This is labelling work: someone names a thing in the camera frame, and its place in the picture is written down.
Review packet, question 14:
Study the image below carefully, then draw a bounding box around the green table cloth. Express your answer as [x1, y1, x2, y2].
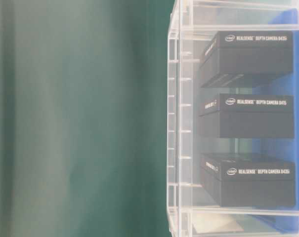
[0, 0, 173, 237]

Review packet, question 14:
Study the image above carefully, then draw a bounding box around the black RealSense D415 box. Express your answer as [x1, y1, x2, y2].
[198, 93, 294, 139]

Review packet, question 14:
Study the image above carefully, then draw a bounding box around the blue cloth liner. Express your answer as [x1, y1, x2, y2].
[252, 9, 299, 234]

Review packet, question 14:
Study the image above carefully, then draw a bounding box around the clear plastic storage bin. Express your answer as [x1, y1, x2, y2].
[167, 0, 299, 237]

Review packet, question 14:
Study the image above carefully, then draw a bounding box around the black RealSense D435i box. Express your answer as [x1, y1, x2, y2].
[201, 153, 296, 208]
[198, 31, 293, 88]

